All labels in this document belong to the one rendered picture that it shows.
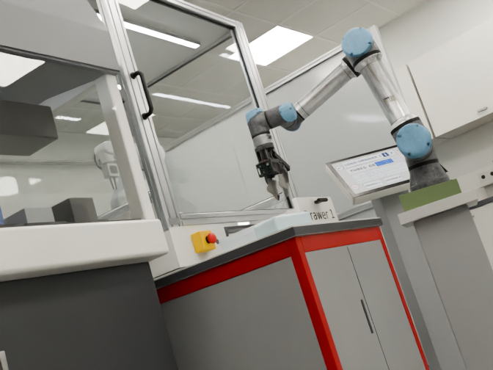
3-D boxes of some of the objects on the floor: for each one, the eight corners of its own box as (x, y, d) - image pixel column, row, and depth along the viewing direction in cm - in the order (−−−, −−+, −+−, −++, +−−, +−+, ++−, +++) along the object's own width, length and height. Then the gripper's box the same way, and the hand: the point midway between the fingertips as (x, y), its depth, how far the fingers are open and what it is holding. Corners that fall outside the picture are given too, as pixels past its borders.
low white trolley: (460, 442, 208) (380, 216, 223) (389, 526, 156) (292, 225, 171) (308, 466, 237) (246, 266, 252) (206, 544, 185) (136, 285, 200)
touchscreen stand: (532, 366, 289) (450, 153, 309) (444, 399, 278) (364, 177, 299) (475, 365, 337) (407, 181, 357) (397, 393, 326) (332, 202, 346)
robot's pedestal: (551, 389, 239) (475, 194, 254) (563, 407, 210) (477, 186, 225) (469, 409, 247) (401, 219, 262) (470, 429, 218) (394, 215, 233)
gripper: (246, 152, 252) (262, 203, 248) (269, 141, 247) (286, 194, 243) (257, 153, 260) (274, 203, 256) (280, 142, 254) (297, 194, 250)
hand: (282, 195), depth 252 cm, fingers open, 3 cm apart
